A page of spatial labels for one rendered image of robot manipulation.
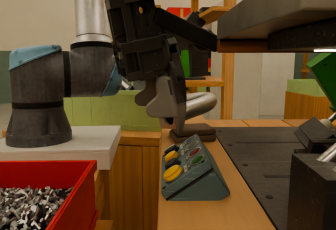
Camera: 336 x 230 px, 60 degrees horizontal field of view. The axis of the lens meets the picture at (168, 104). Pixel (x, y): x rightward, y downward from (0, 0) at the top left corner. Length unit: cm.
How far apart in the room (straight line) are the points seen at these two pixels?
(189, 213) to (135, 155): 80
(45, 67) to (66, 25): 688
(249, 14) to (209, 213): 28
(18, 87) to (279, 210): 58
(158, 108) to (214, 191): 14
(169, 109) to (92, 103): 88
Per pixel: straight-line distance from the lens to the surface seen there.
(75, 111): 132
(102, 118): 128
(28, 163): 56
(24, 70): 73
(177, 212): 40
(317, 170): 26
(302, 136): 52
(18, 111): 75
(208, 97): 53
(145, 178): 120
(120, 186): 124
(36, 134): 72
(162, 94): 42
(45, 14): 771
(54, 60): 73
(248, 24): 17
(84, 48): 74
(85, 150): 67
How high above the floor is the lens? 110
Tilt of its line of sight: 9 degrees down
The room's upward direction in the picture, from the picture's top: straight up
